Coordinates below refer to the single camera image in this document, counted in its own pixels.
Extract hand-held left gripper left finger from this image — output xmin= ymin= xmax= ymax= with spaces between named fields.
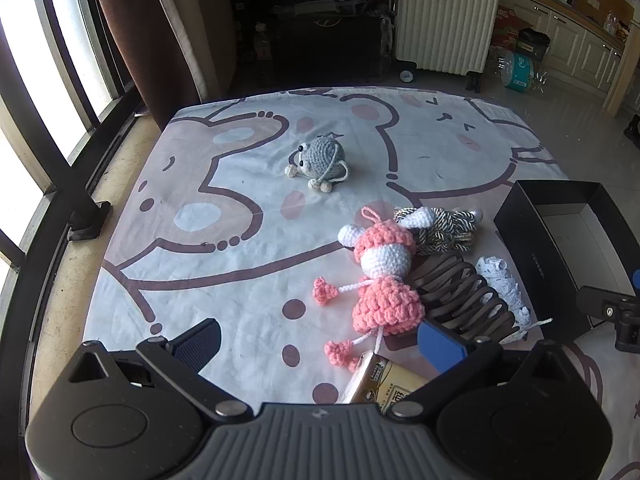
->
xmin=65 ymin=317 xmax=253 ymax=423

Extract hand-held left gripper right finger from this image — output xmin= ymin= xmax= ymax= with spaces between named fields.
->
xmin=390 ymin=320 xmax=588 ymax=418

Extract grey hair claw clip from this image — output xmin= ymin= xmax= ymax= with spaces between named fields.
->
xmin=410 ymin=252 xmax=523 ymax=346

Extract yellow tissue pack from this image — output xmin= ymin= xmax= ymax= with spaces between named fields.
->
xmin=337 ymin=351 xmax=433 ymax=413

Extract pink crochet doll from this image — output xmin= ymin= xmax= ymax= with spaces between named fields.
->
xmin=312 ymin=206 xmax=433 ymax=368

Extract black cardboard box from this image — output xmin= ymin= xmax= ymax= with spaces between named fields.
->
xmin=494 ymin=180 xmax=640 ymax=343

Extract striped rope bundle with pearl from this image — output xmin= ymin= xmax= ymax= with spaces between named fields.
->
xmin=392 ymin=205 xmax=485 ymax=256

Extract grey crochet toy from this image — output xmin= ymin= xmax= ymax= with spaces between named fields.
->
xmin=285 ymin=132 xmax=349 ymax=194

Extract cartoon bear printed blanket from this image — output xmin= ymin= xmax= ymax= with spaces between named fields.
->
xmin=80 ymin=86 xmax=640 ymax=480

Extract water bottle pack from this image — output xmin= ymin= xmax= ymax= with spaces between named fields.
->
xmin=487 ymin=50 xmax=548 ymax=96

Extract cream kitchen cabinets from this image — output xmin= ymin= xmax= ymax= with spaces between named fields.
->
xmin=500 ymin=0 xmax=631 ymax=96

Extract black window railing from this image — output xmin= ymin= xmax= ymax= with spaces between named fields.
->
xmin=0 ymin=0 xmax=146 ymax=461

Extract red carton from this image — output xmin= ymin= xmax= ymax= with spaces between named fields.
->
xmin=492 ymin=5 xmax=533 ymax=48

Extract clear plastic bottle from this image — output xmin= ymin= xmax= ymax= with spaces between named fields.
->
xmin=252 ymin=22 xmax=273 ymax=61

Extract brown curtain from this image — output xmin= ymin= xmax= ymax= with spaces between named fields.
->
xmin=87 ymin=0 xmax=238 ymax=131

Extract black speaker cabinet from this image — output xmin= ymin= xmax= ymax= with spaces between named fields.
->
xmin=272 ymin=10 xmax=393 ymax=86

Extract white ribbed suitcase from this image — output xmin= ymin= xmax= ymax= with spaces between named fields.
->
xmin=394 ymin=0 xmax=502 ymax=93

